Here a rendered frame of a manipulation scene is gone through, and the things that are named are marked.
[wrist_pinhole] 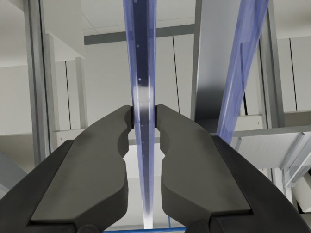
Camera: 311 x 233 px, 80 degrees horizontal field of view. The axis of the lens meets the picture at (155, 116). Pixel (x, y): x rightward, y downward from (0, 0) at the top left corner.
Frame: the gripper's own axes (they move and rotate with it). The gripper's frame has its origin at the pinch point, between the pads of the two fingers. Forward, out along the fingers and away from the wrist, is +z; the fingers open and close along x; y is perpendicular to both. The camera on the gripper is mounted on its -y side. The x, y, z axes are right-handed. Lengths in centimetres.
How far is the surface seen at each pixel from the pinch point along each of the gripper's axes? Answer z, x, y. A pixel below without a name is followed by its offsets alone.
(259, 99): 49, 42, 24
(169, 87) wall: 176, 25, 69
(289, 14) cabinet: 69, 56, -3
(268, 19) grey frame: 49, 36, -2
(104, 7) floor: 174, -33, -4
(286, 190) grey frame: 22, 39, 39
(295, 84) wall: 164, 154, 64
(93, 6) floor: 172, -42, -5
